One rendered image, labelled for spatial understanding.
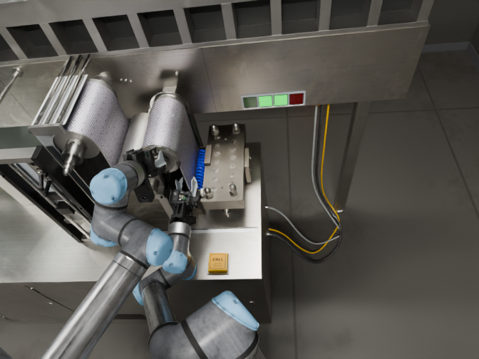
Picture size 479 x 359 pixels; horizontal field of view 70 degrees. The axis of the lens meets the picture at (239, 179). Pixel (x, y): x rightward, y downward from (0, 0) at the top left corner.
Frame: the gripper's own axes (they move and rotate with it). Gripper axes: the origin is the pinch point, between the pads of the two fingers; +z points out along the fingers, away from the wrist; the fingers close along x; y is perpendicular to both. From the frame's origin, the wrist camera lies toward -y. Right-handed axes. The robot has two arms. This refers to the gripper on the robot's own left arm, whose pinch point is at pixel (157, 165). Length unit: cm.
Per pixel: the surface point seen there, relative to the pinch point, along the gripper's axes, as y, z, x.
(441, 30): 62, 238, -190
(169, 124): 12.3, 9.4, -2.7
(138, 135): 8.5, 15.7, 11.3
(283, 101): 16, 34, -42
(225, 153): -2.9, 33.6, -17.5
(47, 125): 15.9, -10.4, 27.6
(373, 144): -25, 167, -113
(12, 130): 12, 39, 79
